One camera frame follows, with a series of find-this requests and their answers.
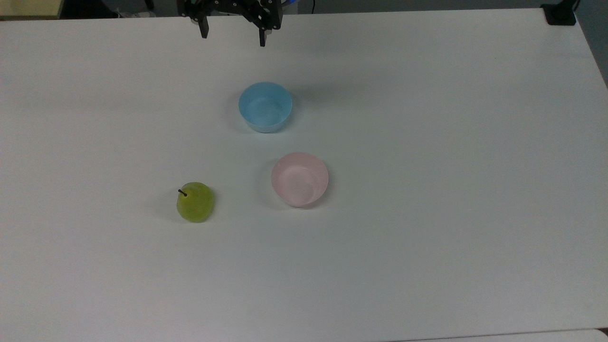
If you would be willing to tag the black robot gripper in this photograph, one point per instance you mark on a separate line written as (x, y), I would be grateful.
(228, 5)

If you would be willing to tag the green pear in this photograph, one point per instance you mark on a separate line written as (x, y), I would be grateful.
(195, 203)

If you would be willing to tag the blue plastic bowl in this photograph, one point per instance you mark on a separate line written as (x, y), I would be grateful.
(265, 107)

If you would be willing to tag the pink plastic bowl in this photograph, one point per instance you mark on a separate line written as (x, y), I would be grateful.
(299, 179)

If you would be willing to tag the light wooden board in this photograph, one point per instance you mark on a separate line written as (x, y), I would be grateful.
(28, 7)

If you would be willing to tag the black table clamp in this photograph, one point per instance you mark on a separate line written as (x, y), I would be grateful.
(560, 14)

